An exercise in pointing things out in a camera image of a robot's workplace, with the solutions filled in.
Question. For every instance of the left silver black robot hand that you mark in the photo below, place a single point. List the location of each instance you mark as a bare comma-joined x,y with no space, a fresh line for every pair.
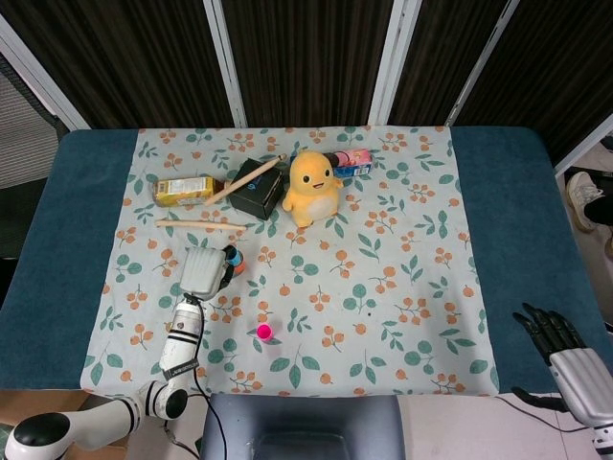
203,270

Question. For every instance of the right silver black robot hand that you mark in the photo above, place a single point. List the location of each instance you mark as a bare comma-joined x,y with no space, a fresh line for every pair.
584,383

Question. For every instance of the light blue plastic cup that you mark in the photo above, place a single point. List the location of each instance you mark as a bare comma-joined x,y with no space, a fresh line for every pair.
233,260

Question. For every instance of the pink plastic cup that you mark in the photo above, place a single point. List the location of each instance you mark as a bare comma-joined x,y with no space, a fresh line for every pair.
264,331

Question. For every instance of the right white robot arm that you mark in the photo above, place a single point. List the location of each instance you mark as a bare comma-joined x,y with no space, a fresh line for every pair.
604,440

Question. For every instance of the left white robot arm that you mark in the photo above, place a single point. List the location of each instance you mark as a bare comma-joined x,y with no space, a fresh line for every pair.
179,350

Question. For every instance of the orange plastic cup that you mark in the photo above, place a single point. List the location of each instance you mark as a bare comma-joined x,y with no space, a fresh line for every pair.
240,269

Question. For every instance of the wooden drumstick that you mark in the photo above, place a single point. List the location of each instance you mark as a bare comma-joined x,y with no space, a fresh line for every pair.
244,179
201,224

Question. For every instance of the yellow snack packet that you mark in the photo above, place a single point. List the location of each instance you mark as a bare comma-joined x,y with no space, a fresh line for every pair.
184,191

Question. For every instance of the black cardboard box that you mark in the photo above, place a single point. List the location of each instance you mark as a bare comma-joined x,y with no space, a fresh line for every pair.
258,196

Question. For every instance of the yellow plush toy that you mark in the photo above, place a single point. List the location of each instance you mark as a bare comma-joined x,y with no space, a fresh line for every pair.
313,191

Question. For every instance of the teal blue table cover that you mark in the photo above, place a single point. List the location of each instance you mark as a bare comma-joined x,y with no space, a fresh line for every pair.
517,239

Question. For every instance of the black trouser leg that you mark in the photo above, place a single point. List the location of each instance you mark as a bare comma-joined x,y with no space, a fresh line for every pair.
602,208

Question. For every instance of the floral tablecloth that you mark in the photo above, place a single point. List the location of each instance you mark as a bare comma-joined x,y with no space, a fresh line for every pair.
383,239

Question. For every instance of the grey robot torso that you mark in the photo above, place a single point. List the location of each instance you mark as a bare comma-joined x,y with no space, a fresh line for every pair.
301,426

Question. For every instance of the white sneaker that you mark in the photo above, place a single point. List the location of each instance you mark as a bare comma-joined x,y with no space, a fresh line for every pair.
582,196

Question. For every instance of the pink blue carton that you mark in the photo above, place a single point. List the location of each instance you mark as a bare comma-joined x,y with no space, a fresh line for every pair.
354,160

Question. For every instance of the dark folding screen panel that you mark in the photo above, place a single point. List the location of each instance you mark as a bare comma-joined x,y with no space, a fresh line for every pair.
134,57
565,62
306,57
445,57

